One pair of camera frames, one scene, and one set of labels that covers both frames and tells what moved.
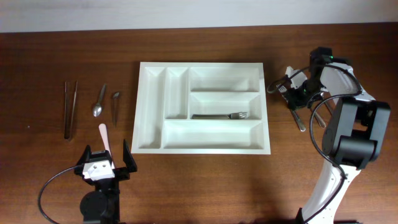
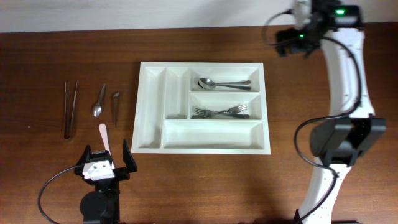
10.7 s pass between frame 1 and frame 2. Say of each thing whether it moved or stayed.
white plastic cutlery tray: stayed
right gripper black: moved
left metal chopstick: stayed
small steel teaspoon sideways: stayed
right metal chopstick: stayed
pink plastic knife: stayed
